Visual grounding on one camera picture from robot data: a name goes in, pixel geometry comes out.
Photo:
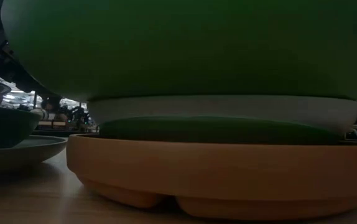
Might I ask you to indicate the dark green plate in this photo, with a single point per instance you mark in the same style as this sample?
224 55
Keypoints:
4 127

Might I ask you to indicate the teal plate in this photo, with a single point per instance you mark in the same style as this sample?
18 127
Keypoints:
212 130

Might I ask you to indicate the person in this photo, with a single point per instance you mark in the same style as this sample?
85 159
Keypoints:
51 104

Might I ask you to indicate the white plate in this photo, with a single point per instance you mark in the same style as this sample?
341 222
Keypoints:
228 107

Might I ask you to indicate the orange divided plate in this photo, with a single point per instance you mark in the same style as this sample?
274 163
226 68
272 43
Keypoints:
212 168

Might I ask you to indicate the large grey plate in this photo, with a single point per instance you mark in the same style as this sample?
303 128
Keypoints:
26 152

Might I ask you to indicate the light green plate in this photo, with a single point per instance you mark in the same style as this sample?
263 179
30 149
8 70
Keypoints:
166 46

